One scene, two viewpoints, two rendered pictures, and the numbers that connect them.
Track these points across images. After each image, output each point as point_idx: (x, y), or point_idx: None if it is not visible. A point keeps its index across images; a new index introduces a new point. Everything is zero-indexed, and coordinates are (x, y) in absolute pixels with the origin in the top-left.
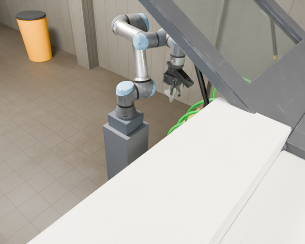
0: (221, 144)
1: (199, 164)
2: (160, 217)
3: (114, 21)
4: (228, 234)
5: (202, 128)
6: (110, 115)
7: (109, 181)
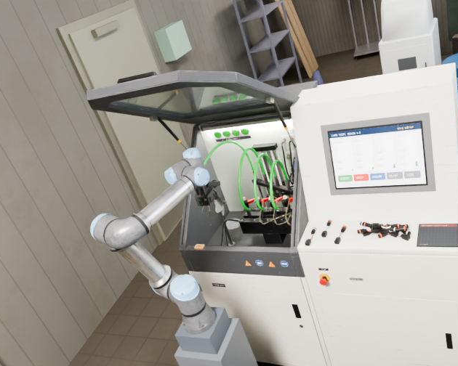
0: (334, 91)
1: (353, 88)
2: (388, 82)
3: (135, 222)
4: None
5: (327, 97)
6: (211, 333)
7: (387, 92)
